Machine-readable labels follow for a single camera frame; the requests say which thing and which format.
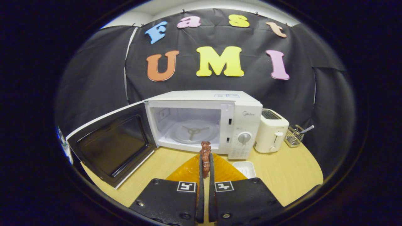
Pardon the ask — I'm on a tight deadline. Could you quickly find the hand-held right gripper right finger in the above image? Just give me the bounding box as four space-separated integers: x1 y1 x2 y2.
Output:
208 153 285 226

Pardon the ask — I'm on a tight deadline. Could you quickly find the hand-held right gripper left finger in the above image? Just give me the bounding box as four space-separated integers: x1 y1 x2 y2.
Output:
129 153 205 226

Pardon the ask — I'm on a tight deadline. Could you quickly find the brown chicken drumstick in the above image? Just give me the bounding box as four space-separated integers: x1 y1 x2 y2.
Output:
200 141 212 179

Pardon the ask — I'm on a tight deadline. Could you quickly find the white microwave oven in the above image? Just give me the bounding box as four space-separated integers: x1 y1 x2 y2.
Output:
66 90 263 190

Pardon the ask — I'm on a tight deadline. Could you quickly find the white rectangular tray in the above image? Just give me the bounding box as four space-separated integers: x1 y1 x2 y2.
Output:
232 161 257 179

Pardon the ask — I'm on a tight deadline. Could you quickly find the white toaster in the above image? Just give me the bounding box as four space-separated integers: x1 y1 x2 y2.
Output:
254 109 290 153

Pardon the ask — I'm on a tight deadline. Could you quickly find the black backdrop cloth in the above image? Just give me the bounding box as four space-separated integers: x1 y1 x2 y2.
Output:
55 8 355 176

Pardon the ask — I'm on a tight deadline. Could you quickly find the wire mesh utensil holder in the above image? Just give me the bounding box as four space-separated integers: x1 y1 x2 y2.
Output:
284 125 304 148

